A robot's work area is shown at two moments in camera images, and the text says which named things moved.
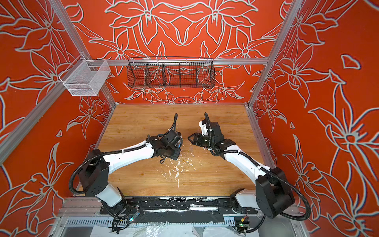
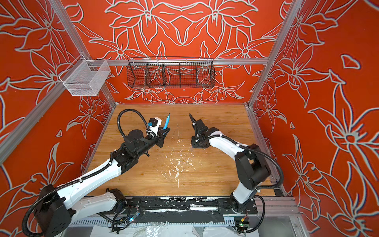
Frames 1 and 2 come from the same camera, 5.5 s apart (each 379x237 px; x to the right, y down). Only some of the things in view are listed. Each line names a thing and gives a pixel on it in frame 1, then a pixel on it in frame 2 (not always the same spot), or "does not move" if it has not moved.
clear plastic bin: [85, 77] does not move
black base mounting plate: [180, 205] does not move
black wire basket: [170, 72] does not move
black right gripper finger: [197, 138] to [193, 120]
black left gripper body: [173, 152] to [149, 141]
